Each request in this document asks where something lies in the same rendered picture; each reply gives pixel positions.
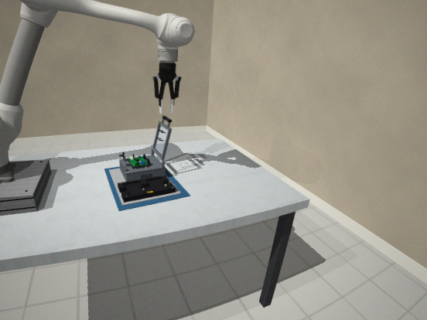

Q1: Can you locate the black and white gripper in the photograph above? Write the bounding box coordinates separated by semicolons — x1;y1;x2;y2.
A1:
153;63;181;114

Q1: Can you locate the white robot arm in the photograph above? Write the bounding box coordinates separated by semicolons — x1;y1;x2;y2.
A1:
0;0;195;183

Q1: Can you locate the green circuit board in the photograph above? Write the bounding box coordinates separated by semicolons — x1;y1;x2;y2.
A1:
128;156;148;167

